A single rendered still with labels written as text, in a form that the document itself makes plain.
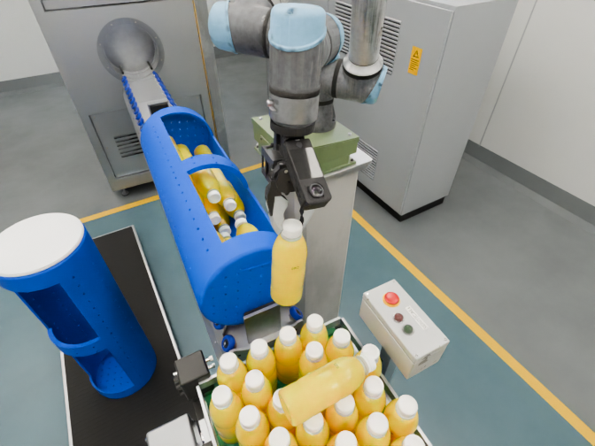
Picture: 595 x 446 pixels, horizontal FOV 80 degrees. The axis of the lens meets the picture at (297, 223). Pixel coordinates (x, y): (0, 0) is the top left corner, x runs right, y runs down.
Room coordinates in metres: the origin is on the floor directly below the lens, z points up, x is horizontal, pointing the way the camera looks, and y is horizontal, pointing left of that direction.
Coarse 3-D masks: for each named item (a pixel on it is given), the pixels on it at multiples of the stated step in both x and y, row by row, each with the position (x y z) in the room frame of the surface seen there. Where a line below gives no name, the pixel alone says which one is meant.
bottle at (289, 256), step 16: (288, 240) 0.46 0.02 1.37; (304, 240) 0.48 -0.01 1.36; (272, 256) 0.47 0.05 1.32; (288, 256) 0.45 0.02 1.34; (304, 256) 0.46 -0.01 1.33; (272, 272) 0.46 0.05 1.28; (288, 272) 0.44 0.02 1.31; (304, 272) 0.46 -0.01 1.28; (272, 288) 0.45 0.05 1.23; (288, 288) 0.44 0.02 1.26; (288, 304) 0.43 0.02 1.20
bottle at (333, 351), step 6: (330, 342) 0.42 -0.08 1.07; (330, 348) 0.41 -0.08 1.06; (336, 348) 0.41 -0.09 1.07; (342, 348) 0.40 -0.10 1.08; (348, 348) 0.41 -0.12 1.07; (330, 354) 0.40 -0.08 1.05; (336, 354) 0.40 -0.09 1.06; (342, 354) 0.40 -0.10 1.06; (348, 354) 0.40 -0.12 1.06; (330, 360) 0.40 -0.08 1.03
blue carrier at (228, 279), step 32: (160, 128) 1.18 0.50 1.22; (192, 128) 1.36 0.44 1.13; (160, 160) 1.01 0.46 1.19; (192, 160) 0.95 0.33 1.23; (224, 160) 0.99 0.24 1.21; (160, 192) 0.91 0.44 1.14; (192, 192) 0.80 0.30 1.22; (192, 224) 0.69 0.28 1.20; (256, 224) 0.87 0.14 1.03; (192, 256) 0.60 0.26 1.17; (224, 256) 0.55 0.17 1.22; (256, 256) 0.56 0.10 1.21; (192, 288) 0.56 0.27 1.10; (224, 288) 0.52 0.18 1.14; (256, 288) 0.56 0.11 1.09; (224, 320) 0.52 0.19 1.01
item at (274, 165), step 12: (276, 132) 0.49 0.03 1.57; (288, 132) 0.48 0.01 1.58; (300, 132) 0.48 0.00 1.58; (312, 132) 0.50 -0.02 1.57; (276, 144) 0.53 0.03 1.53; (264, 156) 0.53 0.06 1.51; (276, 156) 0.51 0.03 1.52; (264, 168) 0.53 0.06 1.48; (276, 168) 0.48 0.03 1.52; (276, 180) 0.47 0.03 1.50; (288, 180) 0.48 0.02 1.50; (288, 192) 0.47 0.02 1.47
